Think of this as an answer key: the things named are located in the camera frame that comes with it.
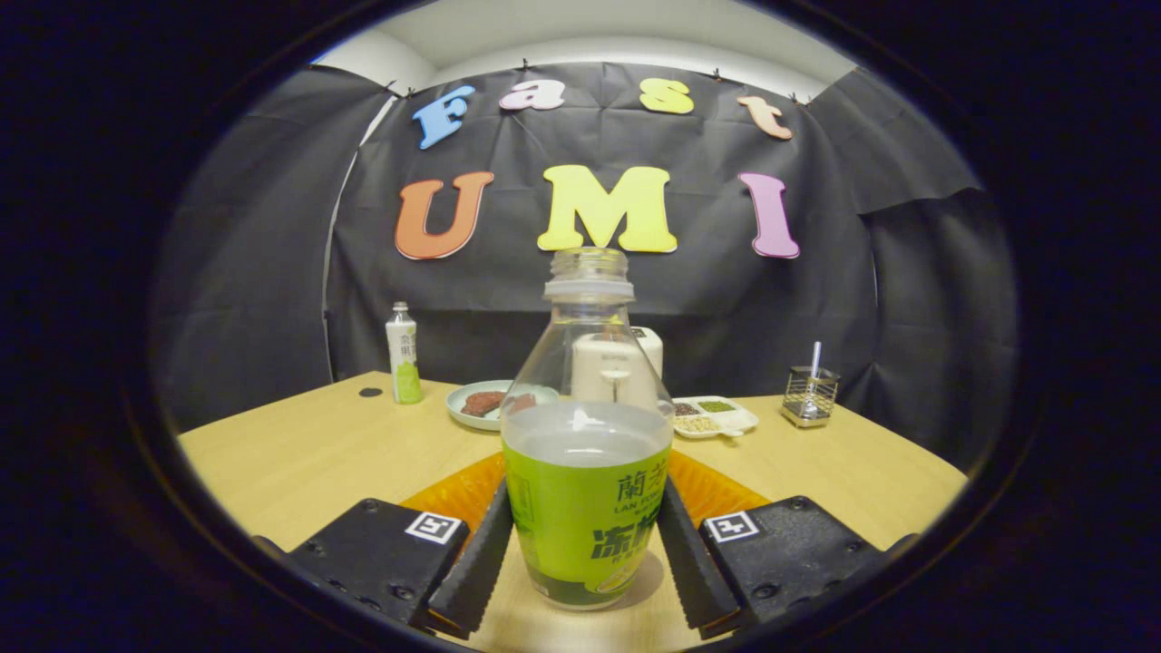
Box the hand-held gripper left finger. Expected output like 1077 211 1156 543
286 451 516 636

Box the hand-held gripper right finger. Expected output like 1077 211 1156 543
658 451 885 640

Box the green label juice bottle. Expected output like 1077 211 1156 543
500 247 674 611

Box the small white green bottle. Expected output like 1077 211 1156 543
385 302 424 405

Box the white divided snack tray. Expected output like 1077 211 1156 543
672 395 759 441

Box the pale green plate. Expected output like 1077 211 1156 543
445 379 561 432

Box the wooden table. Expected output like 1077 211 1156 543
177 370 970 653

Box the white toaster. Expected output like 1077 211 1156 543
571 326 664 409

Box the wire mesh utensil holder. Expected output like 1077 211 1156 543
782 365 841 429

